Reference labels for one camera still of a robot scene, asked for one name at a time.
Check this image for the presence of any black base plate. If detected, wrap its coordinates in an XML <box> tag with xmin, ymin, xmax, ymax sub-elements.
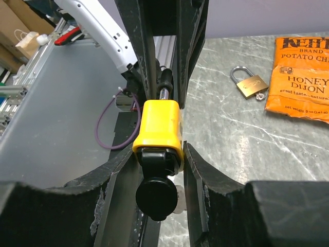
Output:
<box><xmin>112</xmin><ymin>101</ymin><xmax>138</xmax><ymax>146</ymax></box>

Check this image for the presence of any yellow padlock black shackle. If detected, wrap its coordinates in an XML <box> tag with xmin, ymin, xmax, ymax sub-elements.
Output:
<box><xmin>132</xmin><ymin>68</ymin><xmax>184</xmax><ymax>178</ymax></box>

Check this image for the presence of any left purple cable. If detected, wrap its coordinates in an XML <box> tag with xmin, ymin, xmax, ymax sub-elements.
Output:
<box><xmin>95</xmin><ymin>91</ymin><xmax>142</xmax><ymax>151</ymax></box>

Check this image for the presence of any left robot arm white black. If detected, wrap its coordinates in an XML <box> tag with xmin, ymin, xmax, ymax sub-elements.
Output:
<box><xmin>57</xmin><ymin>1</ymin><xmax>209</xmax><ymax>109</ymax></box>

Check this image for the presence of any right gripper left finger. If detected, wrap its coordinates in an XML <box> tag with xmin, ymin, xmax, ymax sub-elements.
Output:
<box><xmin>1</xmin><ymin>147</ymin><xmax>139</xmax><ymax>246</ymax></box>

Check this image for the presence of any orange potato chips bag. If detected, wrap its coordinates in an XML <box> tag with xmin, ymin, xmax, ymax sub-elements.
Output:
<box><xmin>265</xmin><ymin>37</ymin><xmax>328</xmax><ymax>122</ymax></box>

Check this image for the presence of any aluminium rail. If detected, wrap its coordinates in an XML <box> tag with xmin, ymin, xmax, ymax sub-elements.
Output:
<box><xmin>0</xmin><ymin>17</ymin><xmax>98</xmax><ymax>134</ymax></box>

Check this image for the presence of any large brass padlock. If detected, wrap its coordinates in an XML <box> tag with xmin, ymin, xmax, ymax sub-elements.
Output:
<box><xmin>230</xmin><ymin>66</ymin><xmax>269</xmax><ymax>101</ymax></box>

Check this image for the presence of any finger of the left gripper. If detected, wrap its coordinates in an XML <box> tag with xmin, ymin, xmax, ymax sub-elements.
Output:
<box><xmin>176</xmin><ymin>1</ymin><xmax>209</xmax><ymax>109</ymax></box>
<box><xmin>115</xmin><ymin>0</ymin><xmax>157</xmax><ymax>100</ymax></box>

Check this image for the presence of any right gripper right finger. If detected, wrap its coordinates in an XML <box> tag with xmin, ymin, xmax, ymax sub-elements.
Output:
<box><xmin>184</xmin><ymin>143</ymin><xmax>328</xmax><ymax>246</ymax></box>

